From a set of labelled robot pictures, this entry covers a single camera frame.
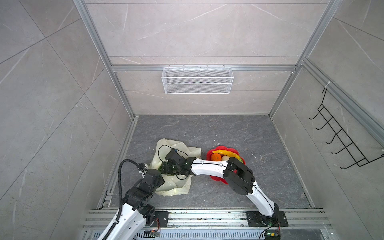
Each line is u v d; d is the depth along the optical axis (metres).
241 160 0.87
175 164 0.70
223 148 0.95
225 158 0.92
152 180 0.59
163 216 0.74
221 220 0.75
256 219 0.73
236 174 0.57
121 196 0.52
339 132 0.67
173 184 0.80
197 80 1.01
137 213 0.52
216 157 0.90
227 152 0.92
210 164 0.61
